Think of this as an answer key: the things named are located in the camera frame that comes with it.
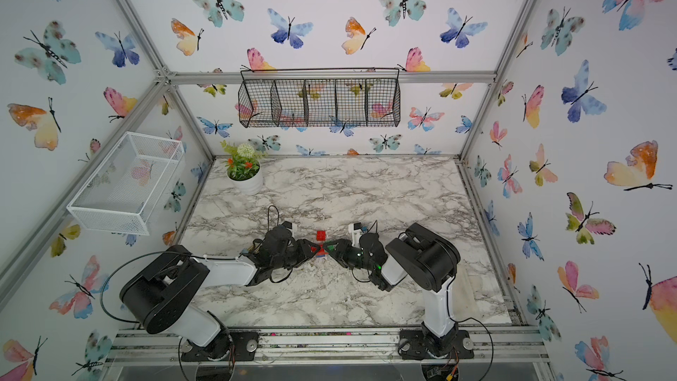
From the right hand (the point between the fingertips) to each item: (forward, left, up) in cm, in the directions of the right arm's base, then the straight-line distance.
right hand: (325, 248), depth 87 cm
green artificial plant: (+28, +33, +10) cm, 44 cm away
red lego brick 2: (0, +2, -1) cm, 2 cm away
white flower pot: (+24, +32, +1) cm, 40 cm away
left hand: (0, +2, -3) cm, 3 cm away
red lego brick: (+7, +3, -5) cm, 9 cm away
